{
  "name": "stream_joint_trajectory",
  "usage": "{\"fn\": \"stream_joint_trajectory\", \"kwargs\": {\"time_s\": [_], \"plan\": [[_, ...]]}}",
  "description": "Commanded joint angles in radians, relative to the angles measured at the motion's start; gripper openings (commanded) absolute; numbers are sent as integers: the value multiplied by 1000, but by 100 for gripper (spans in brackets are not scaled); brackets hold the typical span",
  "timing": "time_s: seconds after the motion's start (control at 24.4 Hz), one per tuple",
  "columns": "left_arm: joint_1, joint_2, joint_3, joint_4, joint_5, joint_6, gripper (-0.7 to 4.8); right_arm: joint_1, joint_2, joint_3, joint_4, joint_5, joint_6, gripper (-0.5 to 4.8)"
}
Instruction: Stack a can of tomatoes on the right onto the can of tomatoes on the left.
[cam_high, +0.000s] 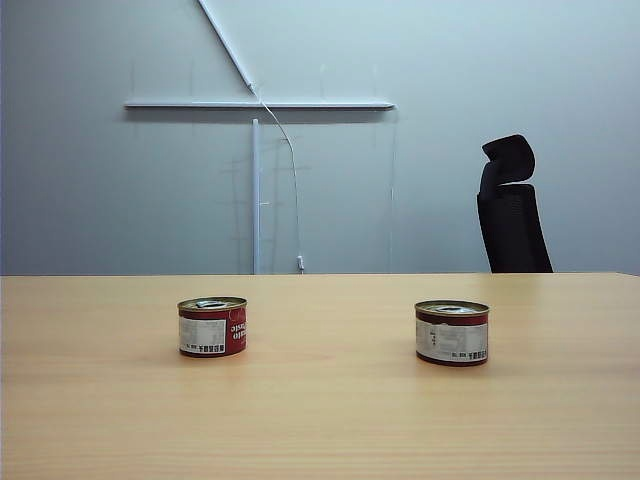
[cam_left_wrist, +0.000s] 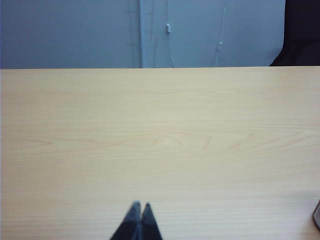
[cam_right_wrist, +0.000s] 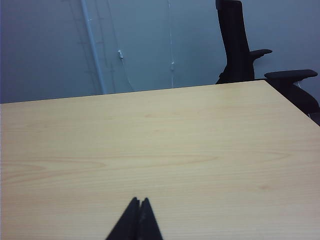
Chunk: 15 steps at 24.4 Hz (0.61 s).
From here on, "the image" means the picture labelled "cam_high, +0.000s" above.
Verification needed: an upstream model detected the red tomato paste can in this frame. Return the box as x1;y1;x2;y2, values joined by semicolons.
177;296;249;359
414;299;490;368

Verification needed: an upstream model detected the black office chair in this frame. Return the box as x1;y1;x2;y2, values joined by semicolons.
476;134;554;274

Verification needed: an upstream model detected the thin white cable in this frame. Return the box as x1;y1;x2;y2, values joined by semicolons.
254;88;306;273

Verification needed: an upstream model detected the white vertical wall rail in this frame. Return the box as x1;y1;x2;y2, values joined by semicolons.
250;117;262;275

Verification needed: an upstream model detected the white horizontal wall rail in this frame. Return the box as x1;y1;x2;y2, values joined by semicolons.
123;99;397;112

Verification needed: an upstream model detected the white diagonal wall rail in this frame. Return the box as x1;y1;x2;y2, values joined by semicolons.
196;0;260;93

